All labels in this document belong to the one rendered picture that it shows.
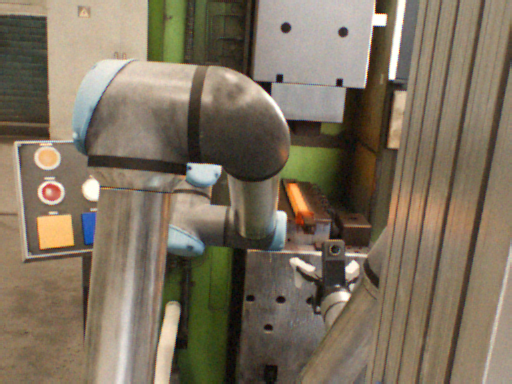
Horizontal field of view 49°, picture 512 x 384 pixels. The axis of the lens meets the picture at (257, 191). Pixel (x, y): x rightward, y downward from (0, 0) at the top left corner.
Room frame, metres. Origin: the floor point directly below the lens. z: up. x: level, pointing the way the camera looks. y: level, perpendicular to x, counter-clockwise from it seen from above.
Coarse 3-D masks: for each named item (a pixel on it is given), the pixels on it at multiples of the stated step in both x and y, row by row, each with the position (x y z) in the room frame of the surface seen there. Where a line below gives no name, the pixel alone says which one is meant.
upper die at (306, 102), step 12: (264, 84) 1.76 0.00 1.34; (276, 84) 1.51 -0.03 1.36; (288, 84) 1.51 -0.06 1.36; (300, 84) 1.51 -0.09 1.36; (336, 84) 1.59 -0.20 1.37; (276, 96) 1.51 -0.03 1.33; (288, 96) 1.51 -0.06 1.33; (300, 96) 1.51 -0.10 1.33; (312, 96) 1.51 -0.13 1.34; (324, 96) 1.52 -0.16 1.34; (336, 96) 1.52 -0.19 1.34; (288, 108) 1.51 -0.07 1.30; (300, 108) 1.51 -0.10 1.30; (312, 108) 1.51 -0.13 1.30; (324, 108) 1.52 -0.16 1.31; (336, 108) 1.52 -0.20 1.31; (312, 120) 1.51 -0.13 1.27; (324, 120) 1.52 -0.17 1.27; (336, 120) 1.52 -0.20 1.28
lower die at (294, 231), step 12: (288, 192) 1.75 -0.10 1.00; (300, 192) 1.76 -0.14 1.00; (312, 192) 1.80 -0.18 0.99; (288, 204) 1.65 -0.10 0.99; (312, 204) 1.66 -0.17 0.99; (288, 216) 1.53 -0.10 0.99; (324, 216) 1.55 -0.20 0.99; (288, 228) 1.51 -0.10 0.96; (300, 228) 1.51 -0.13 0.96; (312, 228) 1.52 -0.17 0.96; (324, 228) 1.52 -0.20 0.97; (300, 240) 1.51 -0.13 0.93; (312, 240) 1.52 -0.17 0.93; (324, 240) 1.52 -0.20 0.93
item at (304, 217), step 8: (288, 184) 1.83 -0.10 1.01; (296, 192) 1.73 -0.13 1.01; (296, 200) 1.64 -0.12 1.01; (296, 208) 1.59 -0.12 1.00; (304, 208) 1.56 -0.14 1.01; (304, 216) 1.47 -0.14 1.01; (312, 216) 1.49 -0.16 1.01; (304, 224) 1.42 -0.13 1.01; (312, 224) 1.41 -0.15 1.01; (304, 232) 1.41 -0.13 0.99; (312, 232) 1.41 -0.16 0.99
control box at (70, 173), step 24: (24, 144) 1.30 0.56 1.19; (48, 144) 1.32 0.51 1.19; (72, 144) 1.35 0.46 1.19; (24, 168) 1.27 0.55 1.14; (48, 168) 1.29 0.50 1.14; (72, 168) 1.32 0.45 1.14; (24, 192) 1.24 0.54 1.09; (72, 192) 1.29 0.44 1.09; (24, 216) 1.22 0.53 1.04; (72, 216) 1.26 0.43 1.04; (24, 240) 1.19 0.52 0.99
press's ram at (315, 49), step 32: (256, 0) 1.59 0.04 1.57; (288, 0) 1.51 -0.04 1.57; (320, 0) 1.51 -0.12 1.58; (352, 0) 1.52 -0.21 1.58; (256, 32) 1.51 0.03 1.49; (288, 32) 1.51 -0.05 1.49; (320, 32) 1.51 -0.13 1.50; (352, 32) 1.52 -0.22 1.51; (256, 64) 1.50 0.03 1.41; (288, 64) 1.51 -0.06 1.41; (320, 64) 1.51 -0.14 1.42; (352, 64) 1.52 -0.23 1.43
